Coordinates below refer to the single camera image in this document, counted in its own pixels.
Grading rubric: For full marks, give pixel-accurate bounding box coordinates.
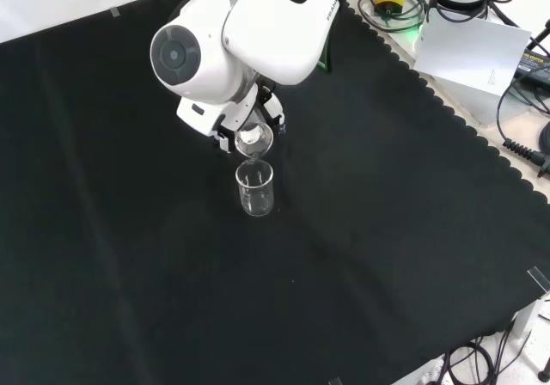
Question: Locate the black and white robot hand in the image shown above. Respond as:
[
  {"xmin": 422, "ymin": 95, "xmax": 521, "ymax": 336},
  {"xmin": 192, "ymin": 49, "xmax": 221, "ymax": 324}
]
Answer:
[{"xmin": 175, "ymin": 82, "xmax": 288, "ymax": 154}]

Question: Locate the large printed glass beaker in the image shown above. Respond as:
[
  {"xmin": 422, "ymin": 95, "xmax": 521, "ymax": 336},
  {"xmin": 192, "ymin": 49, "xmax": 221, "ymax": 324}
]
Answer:
[{"xmin": 234, "ymin": 120, "xmax": 274, "ymax": 162}]

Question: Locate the small clear glass beaker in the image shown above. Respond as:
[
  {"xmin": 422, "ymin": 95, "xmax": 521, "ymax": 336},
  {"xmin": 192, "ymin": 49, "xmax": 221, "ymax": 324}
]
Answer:
[{"xmin": 235, "ymin": 160, "xmax": 275, "ymax": 217}]

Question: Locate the black bench cloth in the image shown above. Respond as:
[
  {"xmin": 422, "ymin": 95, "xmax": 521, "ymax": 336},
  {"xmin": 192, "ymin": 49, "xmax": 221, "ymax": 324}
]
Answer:
[{"xmin": 0, "ymin": 0, "xmax": 550, "ymax": 385}]

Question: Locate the black power adapter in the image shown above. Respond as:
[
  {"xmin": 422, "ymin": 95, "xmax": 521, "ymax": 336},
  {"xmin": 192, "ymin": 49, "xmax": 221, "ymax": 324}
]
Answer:
[{"xmin": 514, "ymin": 48, "xmax": 550, "ymax": 83}]

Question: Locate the white power strip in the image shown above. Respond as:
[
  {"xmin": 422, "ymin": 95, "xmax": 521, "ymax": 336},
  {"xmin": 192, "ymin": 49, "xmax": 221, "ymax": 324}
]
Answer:
[{"xmin": 412, "ymin": 357, "xmax": 446, "ymax": 385}]

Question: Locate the dark green cable bundle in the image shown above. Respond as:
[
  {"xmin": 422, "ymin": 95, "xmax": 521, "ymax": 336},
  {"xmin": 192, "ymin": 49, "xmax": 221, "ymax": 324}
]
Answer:
[{"xmin": 355, "ymin": 0, "xmax": 431, "ymax": 32}]

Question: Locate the black cable bundle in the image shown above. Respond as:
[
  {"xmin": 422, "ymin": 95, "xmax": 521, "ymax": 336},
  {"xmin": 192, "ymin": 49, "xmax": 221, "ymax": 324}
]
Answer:
[{"xmin": 442, "ymin": 324, "xmax": 529, "ymax": 385}]

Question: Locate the white metal bracket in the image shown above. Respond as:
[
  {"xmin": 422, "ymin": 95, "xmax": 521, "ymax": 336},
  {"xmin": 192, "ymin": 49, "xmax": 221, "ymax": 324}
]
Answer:
[{"xmin": 510, "ymin": 294, "xmax": 550, "ymax": 339}]

